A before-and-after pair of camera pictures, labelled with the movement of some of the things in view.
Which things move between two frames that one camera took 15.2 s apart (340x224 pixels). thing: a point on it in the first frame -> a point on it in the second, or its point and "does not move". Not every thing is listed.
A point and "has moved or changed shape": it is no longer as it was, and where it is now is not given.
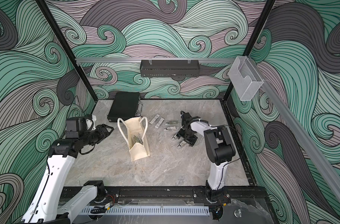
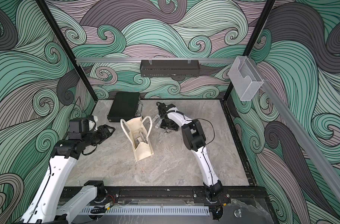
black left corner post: x=45 y=9 does not move
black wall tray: x=169 y=68 does not move
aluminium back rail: x=195 y=59 does not move
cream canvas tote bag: x=135 y=131 has moved or changed shape
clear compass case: x=182 y=143 -> x=138 y=137
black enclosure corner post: x=230 y=90 does not move
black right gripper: x=190 y=141 -> x=174 y=127
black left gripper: x=102 y=132 does not move
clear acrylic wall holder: x=244 y=77 does not move
